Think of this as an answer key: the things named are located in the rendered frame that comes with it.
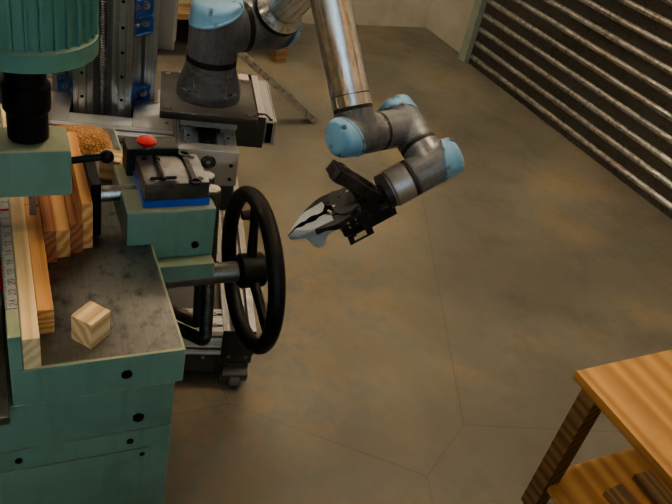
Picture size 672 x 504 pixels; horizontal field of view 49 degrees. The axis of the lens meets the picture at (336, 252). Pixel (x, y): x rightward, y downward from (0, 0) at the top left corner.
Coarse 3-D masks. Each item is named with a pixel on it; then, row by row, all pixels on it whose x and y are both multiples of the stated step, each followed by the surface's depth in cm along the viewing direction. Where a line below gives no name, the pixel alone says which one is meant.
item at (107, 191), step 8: (88, 168) 107; (96, 168) 108; (88, 176) 106; (96, 176) 106; (88, 184) 107; (96, 184) 105; (128, 184) 112; (96, 192) 105; (104, 192) 110; (112, 192) 110; (120, 192) 111; (96, 200) 106; (104, 200) 110; (112, 200) 111; (96, 208) 107; (96, 216) 108; (96, 224) 108; (96, 232) 109
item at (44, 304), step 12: (24, 204) 107; (36, 228) 103; (36, 240) 101; (36, 252) 99; (36, 264) 97; (36, 276) 95; (48, 276) 95; (36, 288) 93; (48, 288) 93; (36, 300) 91; (48, 300) 92; (48, 312) 91; (48, 324) 92
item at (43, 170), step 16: (0, 128) 97; (64, 128) 101; (0, 144) 94; (16, 144) 95; (48, 144) 96; (64, 144) 97; (0, 160) 93; (16, 160) 94; (32, 160) 95; (48, 160) 96; (64, 160) 97; (0, 176) 95; (16, 176) 96; (32, 176) 96; (48, 176) 97; (64, 176) 98; (0, 192) 96; (16, 192) 97; (32, 192) 98; (48, 192) 99; (64, 192) 100
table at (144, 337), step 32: (96, 256) 106; (128, 256) 108; (192, 256) 116; (64, 288) 100; (96, 288) 101; (128, 288) 102; (160, 288) 103; (64, 320) 95; (128, 320) 97; (160, 320) 98; (64, 352) 90; (96, 352) 92; (128, 352) 93; (160, 352) 94; (32, 384) 89; (64, 384) 91; (96, 384) 93; (128, 384) 95
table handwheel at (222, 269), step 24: (240, 192) 123; (264, 216) 115; (264, 240) 113; (216, 264) 122; (240, 264) 122; (264, 264) 124; (168, 288) 120; (240, 312) 134; (264, 312) 121; (240, 336) 130; (264, 336) 117
